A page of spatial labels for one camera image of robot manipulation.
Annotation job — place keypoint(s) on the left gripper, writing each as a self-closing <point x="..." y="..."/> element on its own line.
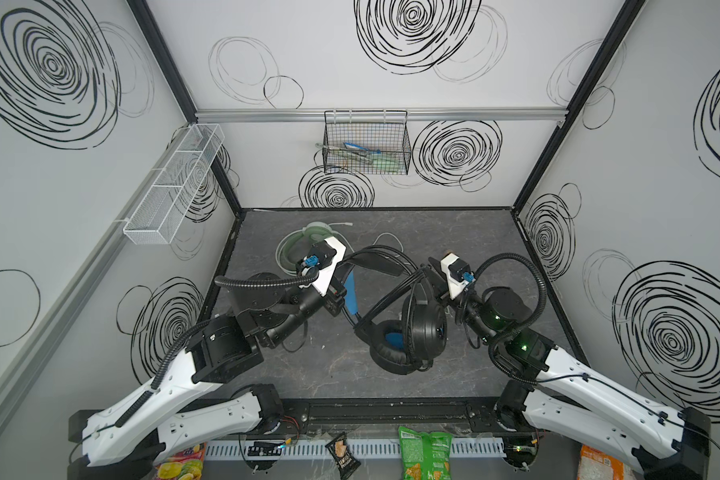
<point x="336" y="294"/>

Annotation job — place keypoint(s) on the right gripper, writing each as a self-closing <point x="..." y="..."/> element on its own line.
<point x="442" y="288"/>

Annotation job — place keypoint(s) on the black blue headphones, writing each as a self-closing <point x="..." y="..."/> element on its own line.
<point x="406" y="330"/>

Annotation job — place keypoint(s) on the mint green headphones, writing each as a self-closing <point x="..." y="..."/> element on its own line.
<point x="296" y="244"/>

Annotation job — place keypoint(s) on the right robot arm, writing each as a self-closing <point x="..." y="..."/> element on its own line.
<point x="549" y="389"/>

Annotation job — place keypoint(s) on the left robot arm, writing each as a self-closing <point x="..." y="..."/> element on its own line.
<point x="167" y="415"/>

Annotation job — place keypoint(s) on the small dark snack packet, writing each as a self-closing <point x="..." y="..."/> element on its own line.
<point x="346" y="463"/>

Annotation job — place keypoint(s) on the green chips bag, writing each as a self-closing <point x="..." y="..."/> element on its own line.
<point x="425" y="456"/>

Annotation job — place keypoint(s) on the Fox's fruits candy bag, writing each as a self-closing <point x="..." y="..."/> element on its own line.
<point x="184" y="465"/>

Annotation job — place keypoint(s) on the orange snack bag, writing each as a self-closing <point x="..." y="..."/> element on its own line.
<point x="595" y="465"/>

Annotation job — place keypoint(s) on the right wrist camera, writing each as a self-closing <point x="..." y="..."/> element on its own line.
<point x="458" y="274"/>

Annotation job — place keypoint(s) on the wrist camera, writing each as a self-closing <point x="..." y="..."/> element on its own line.
<point x="458" y="274"/>
<point x="321" y="262"/>

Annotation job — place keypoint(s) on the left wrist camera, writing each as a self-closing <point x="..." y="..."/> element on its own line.
<point x="321" y="262"/>

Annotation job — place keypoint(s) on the black mounting rail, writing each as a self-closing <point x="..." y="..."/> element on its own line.
<point x="478" y="414"/>

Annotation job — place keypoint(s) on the black wire basket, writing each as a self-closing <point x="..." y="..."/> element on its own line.
<point x="370" y="142"/>

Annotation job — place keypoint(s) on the white wire shelf basket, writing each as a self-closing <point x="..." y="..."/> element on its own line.
<point x="182" y="191"/>

